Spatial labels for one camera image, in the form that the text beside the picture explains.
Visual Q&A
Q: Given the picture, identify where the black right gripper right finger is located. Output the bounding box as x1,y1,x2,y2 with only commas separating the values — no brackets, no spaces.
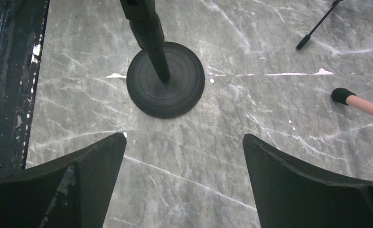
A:
242,134,373,228

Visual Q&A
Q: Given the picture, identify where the black round-base stand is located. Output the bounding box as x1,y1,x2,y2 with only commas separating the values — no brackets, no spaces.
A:
121,0,205,119

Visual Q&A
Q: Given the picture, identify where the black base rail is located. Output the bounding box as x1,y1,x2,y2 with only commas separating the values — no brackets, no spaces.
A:
0,0,50,178

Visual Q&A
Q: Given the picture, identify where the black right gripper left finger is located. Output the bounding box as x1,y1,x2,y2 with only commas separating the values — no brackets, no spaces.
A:
0,133,127,228

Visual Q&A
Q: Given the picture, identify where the black tripod shock-mount stand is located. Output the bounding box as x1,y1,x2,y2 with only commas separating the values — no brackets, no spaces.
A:
296,0,343,51

